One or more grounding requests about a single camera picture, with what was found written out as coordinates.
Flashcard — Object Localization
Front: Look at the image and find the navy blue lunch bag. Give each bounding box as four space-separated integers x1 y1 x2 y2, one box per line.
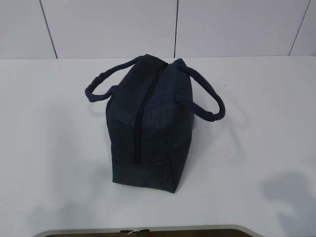
85 54 226 193

